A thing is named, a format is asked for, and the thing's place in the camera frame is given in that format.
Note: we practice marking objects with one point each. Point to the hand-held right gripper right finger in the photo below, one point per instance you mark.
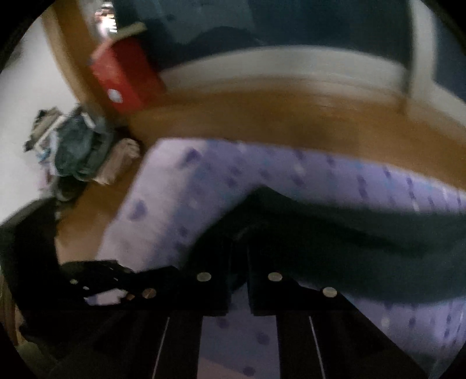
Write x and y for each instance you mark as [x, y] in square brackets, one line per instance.
[260, 291]

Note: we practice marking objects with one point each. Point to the purple dotted bed sheet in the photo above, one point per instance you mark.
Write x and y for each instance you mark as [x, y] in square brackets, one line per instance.
[174, 189]

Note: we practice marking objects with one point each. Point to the dark teal garment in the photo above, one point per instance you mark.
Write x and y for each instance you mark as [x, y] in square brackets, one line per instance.
[346, 255]

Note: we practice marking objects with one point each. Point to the wooden window surround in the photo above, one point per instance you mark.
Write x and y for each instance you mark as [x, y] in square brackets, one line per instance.
[273, 116]

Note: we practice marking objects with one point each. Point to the grey folded cloth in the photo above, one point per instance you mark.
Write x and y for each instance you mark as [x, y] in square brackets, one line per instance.
[69, 187]

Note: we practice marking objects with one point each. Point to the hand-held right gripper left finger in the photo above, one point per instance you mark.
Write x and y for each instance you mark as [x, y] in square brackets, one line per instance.
[214, 288]

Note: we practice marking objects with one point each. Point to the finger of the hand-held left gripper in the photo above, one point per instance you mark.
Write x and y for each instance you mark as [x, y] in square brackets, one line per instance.
[105, 277]

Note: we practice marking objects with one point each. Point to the pile of framed pictures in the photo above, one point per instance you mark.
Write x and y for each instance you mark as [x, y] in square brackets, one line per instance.
[40, 124]

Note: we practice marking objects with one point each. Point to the pink folded cloth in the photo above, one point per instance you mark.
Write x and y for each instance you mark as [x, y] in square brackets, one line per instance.
[116, 160]

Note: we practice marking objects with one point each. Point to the window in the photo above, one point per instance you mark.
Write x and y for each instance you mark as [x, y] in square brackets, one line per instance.
[291, 22]

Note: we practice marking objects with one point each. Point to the red box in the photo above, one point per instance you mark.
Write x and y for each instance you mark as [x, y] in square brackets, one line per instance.
[127, 73]

